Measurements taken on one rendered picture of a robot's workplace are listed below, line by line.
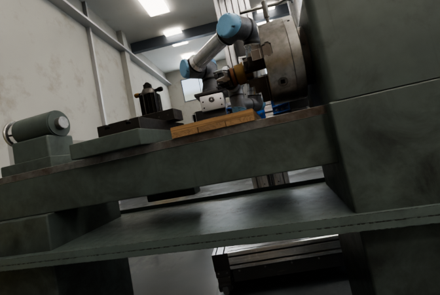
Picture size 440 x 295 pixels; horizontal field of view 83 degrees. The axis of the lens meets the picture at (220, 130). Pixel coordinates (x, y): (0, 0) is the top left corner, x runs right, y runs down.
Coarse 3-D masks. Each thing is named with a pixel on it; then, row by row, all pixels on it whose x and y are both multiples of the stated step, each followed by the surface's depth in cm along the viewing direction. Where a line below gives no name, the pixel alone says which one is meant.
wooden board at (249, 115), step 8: (240, 112) 82; (248, 112) 82; (208, 120) 85; (216, 120) 84; (224, 120) 84; (232, 120) 83; (240, 120) 82; (248, 120) 82; (176, 128) 88; (184, 128) 87; (192, 128) 86; (200, 128) 86; (208, 128) 85; (216, 128) 84; (176, 136) 88; (184, 136) 88
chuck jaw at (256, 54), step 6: (264, 48) 84; (270, 48) 84; (252, 54) 86; (258, 54) 86; (264, 54) 84; (270, 54) 83; (252, 60) 86; (258, 60) 87; (264, 60) 88; (246, 66) 94; (252, 66) 91; (258, 66) 92; (264, 66) 93; (246, 72) 96
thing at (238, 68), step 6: (234, 66) 99; (240, 66) 97; (228, 72) 99; (234, 72) 98; (240, 72) 97; (252, 72) 97; (234, 78) 98; (240, 78) 98; (246, 78) 97; (234, 84) 100; (240, 84) 100
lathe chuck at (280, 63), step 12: (264, 24) 90; (276, 24) 86; (264, 36) 85; (276, 36) 83; (276, 48) 82; (288, 48) 82; (276, 60) 83; (288, 60) 82; (276, 72) 84; (288, 72) 83; (276, 84) 86; (288, 84) 86; (276, 96) 90; (288, 96) 91
